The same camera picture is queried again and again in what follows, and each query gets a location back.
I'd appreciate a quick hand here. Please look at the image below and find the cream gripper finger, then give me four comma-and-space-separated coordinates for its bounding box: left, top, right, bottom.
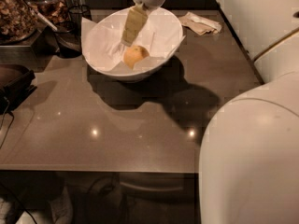
121, 5, 148, 47

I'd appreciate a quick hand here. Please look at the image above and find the orange fruit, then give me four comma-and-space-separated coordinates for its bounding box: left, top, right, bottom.
123, 45, 150, 69

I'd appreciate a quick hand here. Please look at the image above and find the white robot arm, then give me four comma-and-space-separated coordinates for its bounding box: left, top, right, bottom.
197, 0, 299, 224

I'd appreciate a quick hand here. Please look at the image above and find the white paper in bowl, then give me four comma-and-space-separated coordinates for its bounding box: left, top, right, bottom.
80, 7, 187, 73

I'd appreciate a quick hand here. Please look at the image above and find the white bowl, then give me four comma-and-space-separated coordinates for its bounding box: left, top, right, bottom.
81, 6, 184, 84

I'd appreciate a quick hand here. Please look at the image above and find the crumpled beige napkin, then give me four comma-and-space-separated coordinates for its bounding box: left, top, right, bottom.
178, 12, 222, 35

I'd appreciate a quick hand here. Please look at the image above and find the dark glass cup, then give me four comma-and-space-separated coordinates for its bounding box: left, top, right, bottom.
54, 21, 81, 58

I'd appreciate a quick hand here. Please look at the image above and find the large glass jar of snacks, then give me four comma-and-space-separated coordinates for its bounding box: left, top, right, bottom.
0, 0, 36, 45

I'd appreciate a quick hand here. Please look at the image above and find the black device at left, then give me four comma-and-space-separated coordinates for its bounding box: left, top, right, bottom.
0, 64, 36, 110

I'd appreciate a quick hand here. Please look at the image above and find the white shoe under table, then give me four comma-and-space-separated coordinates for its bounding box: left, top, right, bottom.
26, 185, 73, 224

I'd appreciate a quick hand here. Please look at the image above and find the black wire holder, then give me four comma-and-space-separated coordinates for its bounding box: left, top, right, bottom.
68, 5, 92, 29

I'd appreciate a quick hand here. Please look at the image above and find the black cable on table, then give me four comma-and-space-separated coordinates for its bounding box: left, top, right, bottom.
0, 96, 16, 149

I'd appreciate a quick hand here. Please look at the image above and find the black cable loop on floor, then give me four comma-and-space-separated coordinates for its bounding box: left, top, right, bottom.
83, 172, 129, 224

